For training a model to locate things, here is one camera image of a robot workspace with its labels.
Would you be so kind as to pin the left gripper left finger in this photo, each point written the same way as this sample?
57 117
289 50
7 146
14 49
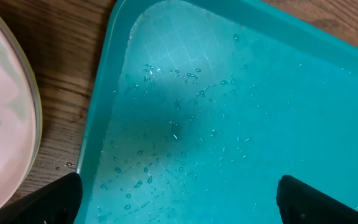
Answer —
57 202

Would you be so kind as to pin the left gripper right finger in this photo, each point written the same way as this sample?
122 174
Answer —
300 203

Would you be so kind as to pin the pink white plate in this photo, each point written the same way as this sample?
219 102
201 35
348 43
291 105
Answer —
17 121

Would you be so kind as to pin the teal plastic tray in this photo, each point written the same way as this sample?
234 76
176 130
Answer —
200 107

